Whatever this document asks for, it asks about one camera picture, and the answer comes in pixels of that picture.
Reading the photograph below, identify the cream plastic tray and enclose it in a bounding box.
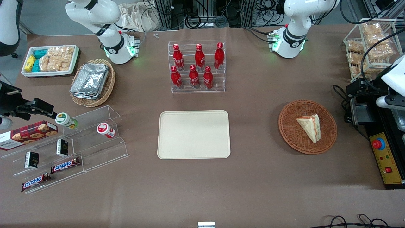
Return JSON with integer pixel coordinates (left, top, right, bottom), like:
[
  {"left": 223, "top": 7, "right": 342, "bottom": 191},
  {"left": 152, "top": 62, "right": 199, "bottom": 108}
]
[{"left": 157, "top": 110, "right": 231, "bottom": 159}]

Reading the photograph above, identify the small black box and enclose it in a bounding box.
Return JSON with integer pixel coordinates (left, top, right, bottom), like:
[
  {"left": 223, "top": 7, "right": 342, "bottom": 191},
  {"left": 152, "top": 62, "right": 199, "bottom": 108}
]
[
  {"left": 56, "top": 139, "right": 69, "bottom": 157},
  {"left": 24, "top": 151, "right": 40, "bottom": 169}
]

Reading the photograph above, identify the green-lid white drink bottle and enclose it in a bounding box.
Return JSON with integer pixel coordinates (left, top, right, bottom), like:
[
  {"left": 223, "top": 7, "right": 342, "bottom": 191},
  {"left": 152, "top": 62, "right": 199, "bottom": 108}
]
[{"left": 55, "top": 112, "right": 78, "bottom": 129}]

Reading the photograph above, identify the red cookie box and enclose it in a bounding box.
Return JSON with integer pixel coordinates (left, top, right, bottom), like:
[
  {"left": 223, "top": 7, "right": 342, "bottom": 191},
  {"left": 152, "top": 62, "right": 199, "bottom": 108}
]
[{"left": 0, "top": 121, "right": 59, "bottom": 151}]

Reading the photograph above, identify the round brown wicker basket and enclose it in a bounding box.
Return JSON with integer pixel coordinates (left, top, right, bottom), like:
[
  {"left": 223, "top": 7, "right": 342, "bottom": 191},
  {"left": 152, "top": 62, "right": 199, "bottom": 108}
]
[{"left": 278, "top": 100, "right": 338, "bottom": 155}]

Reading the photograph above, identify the black grey metal device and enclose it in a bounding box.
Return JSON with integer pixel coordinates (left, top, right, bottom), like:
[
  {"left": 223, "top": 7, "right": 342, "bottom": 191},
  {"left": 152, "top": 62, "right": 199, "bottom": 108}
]
[{"left": 348, "top": 97, "right": 377, "bottom": 126}]

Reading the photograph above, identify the black device cable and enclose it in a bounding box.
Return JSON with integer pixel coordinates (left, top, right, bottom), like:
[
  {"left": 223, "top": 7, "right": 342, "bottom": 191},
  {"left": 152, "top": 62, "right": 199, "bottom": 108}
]
[{"left": 332, "top": 84, "right": 352, "bottom": 123}]

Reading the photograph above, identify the black base cable bundle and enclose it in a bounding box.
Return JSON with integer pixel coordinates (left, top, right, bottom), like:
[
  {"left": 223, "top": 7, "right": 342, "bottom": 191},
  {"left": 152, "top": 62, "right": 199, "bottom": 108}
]
[{"left": 243, "top": 26, "right": 276, "bottom": 43}]

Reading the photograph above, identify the oval light wicker basket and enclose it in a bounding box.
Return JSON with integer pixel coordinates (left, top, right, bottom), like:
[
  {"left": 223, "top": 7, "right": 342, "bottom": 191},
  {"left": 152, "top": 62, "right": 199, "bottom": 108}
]
[{"left": 70, "top": 59, "right": 116, "bottom": 108}]

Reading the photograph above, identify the beige cloth bag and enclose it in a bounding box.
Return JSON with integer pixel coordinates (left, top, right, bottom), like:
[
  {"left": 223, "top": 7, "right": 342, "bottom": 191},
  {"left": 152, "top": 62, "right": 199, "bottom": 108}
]
[{"left": 118, "top": 3, "right": 160, "bottom": 32}]

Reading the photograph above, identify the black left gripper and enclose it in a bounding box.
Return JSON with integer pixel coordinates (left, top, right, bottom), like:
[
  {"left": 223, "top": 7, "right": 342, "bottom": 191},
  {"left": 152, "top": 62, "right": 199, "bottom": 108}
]
[{"left": 346, "top": 79, "right": 389, "bottom": 99}]

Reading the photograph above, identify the black floor cable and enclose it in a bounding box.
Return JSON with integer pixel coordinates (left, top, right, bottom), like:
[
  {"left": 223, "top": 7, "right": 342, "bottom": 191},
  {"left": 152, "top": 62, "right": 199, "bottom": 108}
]
[{"left": 318, "top": 214, "right": 405, "bottom": 228}]

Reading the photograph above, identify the clear acrylic bottle rack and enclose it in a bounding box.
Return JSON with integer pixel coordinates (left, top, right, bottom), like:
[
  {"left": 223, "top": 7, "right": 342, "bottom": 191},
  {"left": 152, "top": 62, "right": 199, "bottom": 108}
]
[{"left": 168, "top": 40, "right": 226, "bottom": 93}]

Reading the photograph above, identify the clear rice cracker bag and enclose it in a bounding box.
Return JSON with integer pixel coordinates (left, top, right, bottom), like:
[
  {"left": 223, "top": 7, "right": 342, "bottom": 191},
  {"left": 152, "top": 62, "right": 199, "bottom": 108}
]
[
  {"left": 47, "top": 47, "right": 62, "bottom": 72},
  {"left": 346, "top": 41, "right": 365, "bottom": 54},
  {"left": 60, "top": 46, "right": 75, "bottom": 71},
  {"left": 350, "top": 63, "right": 369, "bottom": 78},
  {"left": 369, "top": 44, "right": 395, "bottom": 61},
  {"left": 365, "top": 33, "right": 388, "bottom": 47},
  {"left": 347, "top": 52, "right": 367, "bottom": 66},
  {"left": 39, "top": 54, "right": 51, "bottom": 72},
  {"left": 362, "top": 23, "right": 383, "bottom": 36}
]

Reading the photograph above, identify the yellow snack pack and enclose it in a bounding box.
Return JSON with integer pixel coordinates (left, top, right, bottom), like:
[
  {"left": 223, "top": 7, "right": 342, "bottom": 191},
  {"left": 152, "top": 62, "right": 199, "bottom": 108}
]
[{"left": 24, "top": 55, "right": 36, "bottom": 73}]

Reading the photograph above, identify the plastic-wrapped triangle sandwich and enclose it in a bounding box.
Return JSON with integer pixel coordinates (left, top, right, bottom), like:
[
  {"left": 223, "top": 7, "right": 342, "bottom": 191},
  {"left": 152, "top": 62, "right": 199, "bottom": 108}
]
[{"left": 296, "top": 113, "right": 321, "bottom": 143}]

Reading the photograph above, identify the white wire rack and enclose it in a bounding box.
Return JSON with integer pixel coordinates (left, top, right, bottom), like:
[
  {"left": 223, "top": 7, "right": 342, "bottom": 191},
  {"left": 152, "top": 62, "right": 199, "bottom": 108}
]
[{"left": 343, "top": 18, "right": 403, "bottom": 83}]

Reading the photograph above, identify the white rectangular snack bin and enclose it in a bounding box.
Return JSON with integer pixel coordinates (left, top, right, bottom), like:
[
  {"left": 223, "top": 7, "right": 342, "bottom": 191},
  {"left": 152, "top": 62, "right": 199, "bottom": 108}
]
[{"left": 21, "top": 45, "right": 80, "bottom": 78}]

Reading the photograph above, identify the clear acrylic stepped shelf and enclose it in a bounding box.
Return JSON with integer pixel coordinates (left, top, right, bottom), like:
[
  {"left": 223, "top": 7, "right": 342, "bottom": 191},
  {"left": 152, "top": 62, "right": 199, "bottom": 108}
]
[
  {"left": 62, "top": 105, "right": 130, "bottom": 173},
  {"left": 0, "top": 125, "right": 86, "bottom": 194}
]

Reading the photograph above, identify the silver foil container stack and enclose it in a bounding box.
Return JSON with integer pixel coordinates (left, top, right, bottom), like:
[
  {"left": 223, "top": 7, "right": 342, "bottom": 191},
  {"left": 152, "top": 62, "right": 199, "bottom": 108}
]
[{"left": 70, "top": 63, "right": 109, "bottom": 100}]

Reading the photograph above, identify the black yellow control box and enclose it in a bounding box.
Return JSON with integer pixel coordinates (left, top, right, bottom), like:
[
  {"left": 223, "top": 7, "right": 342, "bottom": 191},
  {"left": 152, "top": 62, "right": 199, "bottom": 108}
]
[{"left": 369, "top": 104, "right": 405, "bottom": 190}]

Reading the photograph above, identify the Snickers chocolate bar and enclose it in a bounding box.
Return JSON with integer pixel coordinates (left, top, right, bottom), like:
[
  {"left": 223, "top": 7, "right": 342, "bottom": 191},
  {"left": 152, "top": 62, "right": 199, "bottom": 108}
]
[
  {"left": 21, "top": 173, "right": 51, "bottom": 192},
  {"left": 51, "top": 157, "right": 81, "bottom": 174}
]

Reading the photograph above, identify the coiled black cable bundle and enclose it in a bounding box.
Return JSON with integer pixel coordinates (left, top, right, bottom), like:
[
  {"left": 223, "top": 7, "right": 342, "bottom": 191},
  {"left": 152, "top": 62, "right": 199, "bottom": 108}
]
[{"left": 184, "top": 11, "right": 229, "bottom": 29}]

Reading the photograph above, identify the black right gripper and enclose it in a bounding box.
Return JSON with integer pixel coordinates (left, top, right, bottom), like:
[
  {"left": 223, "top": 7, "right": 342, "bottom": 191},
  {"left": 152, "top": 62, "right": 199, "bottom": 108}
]
[{"left": 0, "top": 82, "right": 58, "bottom": 120}]

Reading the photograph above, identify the red-lid white drink bottle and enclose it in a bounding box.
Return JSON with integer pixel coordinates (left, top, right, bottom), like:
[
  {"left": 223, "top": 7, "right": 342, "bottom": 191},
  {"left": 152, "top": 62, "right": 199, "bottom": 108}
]
[{"left": 97, "top": 123, "right": 116, "bottom": 139}]

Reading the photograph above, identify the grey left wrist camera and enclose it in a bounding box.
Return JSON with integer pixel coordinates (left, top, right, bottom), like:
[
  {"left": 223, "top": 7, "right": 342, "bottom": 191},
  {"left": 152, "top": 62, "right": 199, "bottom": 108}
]
[{"left": 376, "top": 94, "right": 405, "bottom": 110}]

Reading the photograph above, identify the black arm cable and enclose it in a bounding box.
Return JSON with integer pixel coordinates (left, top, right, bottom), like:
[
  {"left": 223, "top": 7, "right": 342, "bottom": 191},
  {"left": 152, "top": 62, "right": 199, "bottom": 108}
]
[{"left": 360, "top": 28, "right": 405, "bottom": 86}]

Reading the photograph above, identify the red cola bottle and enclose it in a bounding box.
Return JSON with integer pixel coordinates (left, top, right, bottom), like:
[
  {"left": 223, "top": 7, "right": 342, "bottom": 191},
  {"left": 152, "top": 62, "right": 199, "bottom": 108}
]
[
  {"left": 171, "top": 66, "right": 183, "bottom": 90},
  {"left": 195, "top": 44, "right": 205, "bottom": 71},
  {"left": 189, "top": 64, "right": 200, "bottom": 89},
  {"left": 172, "top": 44, "right": 185, "bottom": 71},
  {"left": 203, "top": 66, "right": 214, "bottom": 89},
  {"left": 214, "top": 42, "right": 225, "bottom": 70}
]

